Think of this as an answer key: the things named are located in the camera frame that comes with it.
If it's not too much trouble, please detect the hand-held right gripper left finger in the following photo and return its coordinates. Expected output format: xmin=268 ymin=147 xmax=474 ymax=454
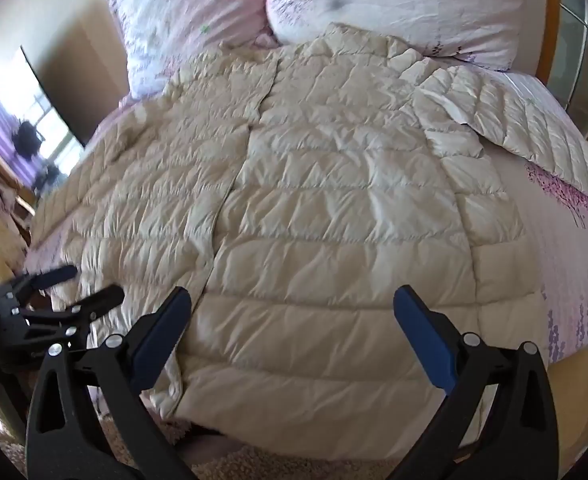
xmin=25 ymin=286 xmax=199 ymax=480

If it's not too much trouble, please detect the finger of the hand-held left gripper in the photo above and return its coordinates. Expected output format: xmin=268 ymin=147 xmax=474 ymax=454
xmin=16 ymin=286 xmax=125 ymax=342
xmin=0 ymin=265 xmax=78 ymax=311

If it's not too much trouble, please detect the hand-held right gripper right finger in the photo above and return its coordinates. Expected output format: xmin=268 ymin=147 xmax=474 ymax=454
xmin=393 ymin=285 xmax=560 ymax=480

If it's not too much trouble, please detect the pink floral bed sheet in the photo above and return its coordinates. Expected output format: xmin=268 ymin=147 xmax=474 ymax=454
xmin=24 ymin=55 xmax=588 ymax=366

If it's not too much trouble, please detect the pink floral pillow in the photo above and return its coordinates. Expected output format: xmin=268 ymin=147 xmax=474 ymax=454
xmin=104 ymin=0 xmax=275 ymax=101
xmin=259 ymin=0 xmax=527 ymax=72

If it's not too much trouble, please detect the cream quilted down jacket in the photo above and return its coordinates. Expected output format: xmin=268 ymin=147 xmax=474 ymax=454
xmin=26 ymin=22 xmax=588 ymax=461

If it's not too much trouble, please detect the black flat television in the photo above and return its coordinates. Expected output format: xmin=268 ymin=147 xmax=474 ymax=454
xmin=0 ymin=45 xmax=87 ymax=192

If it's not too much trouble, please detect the wooden television cabinet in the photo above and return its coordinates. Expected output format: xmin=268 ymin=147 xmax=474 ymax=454
xmin=0 ymin=127 xmax=37 ymax=246

